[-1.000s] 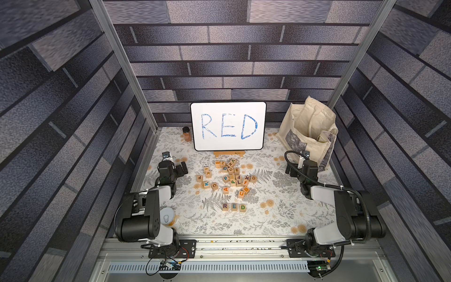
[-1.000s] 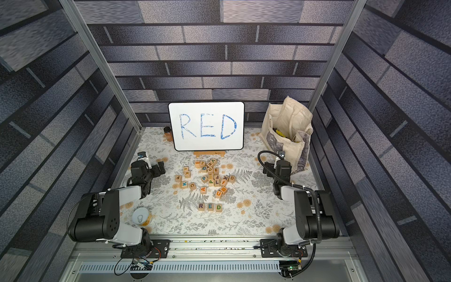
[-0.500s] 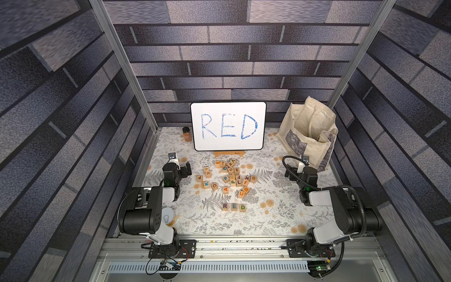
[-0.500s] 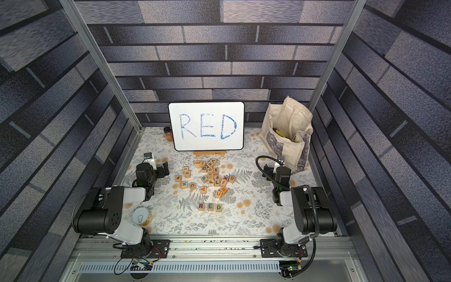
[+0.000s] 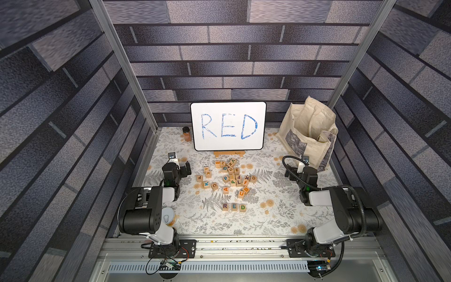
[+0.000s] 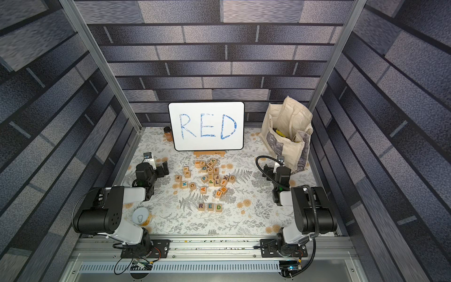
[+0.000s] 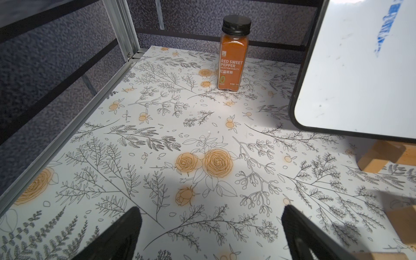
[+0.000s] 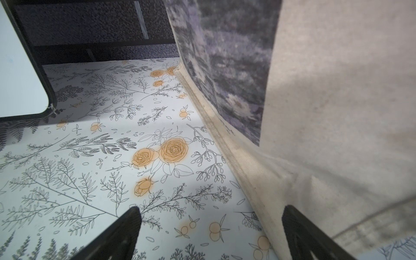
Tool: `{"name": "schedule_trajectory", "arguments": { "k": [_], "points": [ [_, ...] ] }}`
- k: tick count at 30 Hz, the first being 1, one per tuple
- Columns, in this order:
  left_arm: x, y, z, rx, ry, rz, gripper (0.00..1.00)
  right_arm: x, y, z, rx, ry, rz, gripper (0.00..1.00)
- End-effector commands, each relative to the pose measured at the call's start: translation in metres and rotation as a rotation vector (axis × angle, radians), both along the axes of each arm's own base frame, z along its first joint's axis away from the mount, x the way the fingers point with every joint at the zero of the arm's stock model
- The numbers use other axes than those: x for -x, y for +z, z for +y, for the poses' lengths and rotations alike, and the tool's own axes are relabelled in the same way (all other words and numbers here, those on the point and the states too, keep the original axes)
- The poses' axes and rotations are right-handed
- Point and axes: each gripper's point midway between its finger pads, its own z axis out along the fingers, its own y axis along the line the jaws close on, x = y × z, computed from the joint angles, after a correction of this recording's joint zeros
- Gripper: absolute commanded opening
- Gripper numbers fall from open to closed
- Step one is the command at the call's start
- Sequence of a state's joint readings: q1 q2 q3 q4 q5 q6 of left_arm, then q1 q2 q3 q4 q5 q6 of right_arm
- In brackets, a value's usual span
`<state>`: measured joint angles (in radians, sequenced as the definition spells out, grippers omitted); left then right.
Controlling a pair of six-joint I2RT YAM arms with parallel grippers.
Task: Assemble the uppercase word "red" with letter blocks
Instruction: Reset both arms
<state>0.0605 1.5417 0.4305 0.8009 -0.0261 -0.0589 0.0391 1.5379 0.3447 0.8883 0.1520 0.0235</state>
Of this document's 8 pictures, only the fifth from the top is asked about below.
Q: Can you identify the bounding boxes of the beige canvas tote bag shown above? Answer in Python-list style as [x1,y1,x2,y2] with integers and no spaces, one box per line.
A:
[276,96,338,172]

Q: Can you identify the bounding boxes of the wooden whiteboard stand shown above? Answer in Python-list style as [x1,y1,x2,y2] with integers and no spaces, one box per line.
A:
[213,150,245,158]

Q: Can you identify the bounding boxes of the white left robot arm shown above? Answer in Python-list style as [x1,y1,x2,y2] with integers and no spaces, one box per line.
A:
[117,159,191,249]

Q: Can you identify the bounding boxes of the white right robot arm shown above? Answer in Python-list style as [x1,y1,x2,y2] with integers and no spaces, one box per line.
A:
[282,156,382,259]

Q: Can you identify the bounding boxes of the aluminium rail base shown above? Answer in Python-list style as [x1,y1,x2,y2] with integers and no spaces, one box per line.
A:
[90,235,397,282]

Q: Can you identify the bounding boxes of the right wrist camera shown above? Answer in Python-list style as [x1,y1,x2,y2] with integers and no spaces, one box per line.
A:
[297,155,310,173]

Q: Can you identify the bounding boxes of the small brown spice jar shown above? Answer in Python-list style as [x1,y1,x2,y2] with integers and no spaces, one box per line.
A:
[182,126,192,142]

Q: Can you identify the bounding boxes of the whiteboard with RED writing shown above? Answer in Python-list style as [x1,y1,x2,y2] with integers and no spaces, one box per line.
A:
[190,102,267,152]

